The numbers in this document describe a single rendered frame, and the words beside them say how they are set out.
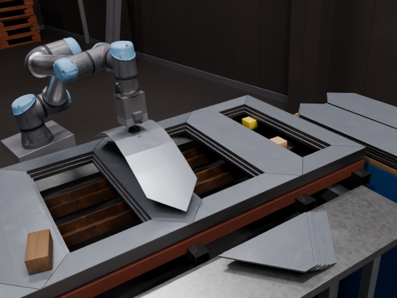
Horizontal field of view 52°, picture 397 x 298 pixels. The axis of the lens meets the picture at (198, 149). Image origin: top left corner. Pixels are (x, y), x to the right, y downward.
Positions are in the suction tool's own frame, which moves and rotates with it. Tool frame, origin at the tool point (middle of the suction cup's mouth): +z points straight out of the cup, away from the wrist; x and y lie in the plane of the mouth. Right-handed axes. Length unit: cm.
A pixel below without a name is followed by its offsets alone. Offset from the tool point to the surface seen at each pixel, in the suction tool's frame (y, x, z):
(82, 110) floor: 97, 286, 103
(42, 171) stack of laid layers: -25.6, 31.3, 17.6
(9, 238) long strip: -49, -4, 16
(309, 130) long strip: 69, -24, 16
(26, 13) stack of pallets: 186, 671, 55
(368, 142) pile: 77, -46, 16
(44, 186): -22, 48, 34
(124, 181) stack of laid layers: -7.6, -1.0, 15.9
